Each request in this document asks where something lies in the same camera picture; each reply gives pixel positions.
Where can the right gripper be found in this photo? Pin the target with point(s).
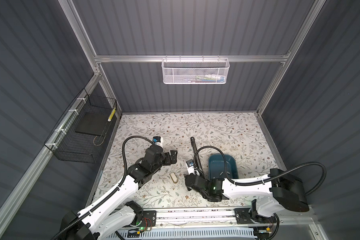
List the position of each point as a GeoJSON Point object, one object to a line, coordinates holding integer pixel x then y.
{"type": "Point", "coordinates": [185, 176]}

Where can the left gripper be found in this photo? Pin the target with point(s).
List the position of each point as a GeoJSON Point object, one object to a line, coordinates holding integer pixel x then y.
{"type": "Point", "coordinates": [168, 161]}

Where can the black stapler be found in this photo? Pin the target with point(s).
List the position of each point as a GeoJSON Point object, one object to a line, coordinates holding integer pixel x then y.
{"type": "Point", "coordinates": [197, 163]}

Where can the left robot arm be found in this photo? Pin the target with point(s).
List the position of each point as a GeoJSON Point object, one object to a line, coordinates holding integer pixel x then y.
{"type": "Point", "coordinates": [101, 218]}

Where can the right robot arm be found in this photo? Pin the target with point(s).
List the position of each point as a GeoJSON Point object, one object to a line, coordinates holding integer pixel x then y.
{"type": "Point", "coordinates": [278, 191]}

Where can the teal plastic tray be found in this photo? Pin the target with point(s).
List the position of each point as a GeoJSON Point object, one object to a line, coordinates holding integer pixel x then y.
{"type": "Point", "coordinates": [219, 170]}

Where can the yellow marker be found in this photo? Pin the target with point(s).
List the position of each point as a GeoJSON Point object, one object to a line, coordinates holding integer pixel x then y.
{"type": "Point", "coordinates": [111, 115]}

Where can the tubes in white basket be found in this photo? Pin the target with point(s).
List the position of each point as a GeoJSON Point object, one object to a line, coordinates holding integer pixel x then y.
{"type": "Point", "coordinates": [208, 79]}

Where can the black pad in basket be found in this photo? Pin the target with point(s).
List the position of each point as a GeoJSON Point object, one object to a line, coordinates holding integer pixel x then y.
{"type": "Point", "coordinates": [93, 124]}

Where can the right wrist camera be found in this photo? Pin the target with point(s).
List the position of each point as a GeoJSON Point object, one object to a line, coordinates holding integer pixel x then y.
{"type": "Point", "coordinates": [191, 168]}

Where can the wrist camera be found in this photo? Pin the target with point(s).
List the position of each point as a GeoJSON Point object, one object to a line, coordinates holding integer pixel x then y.
{"type": "Point", "coordinates": [157, 140]}
{"type": "Point", "coordinates": [191, 168]}

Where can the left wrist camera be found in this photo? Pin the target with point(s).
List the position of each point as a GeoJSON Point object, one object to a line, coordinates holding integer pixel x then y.
{"type": "Point", "coordinates": [157, 140]}

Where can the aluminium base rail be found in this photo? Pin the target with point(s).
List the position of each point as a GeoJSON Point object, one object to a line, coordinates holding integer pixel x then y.
{"type": "Point", "coordinates": [198, 217]}

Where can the white wire mesh basket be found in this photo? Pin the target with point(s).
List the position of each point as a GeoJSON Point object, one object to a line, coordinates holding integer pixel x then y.
{"type": "Point", "coordinates": [178, 71]}

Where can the black wire basket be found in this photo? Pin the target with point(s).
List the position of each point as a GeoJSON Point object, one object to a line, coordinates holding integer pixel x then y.
{"type": "Point", "coordinates": [67, 145]}

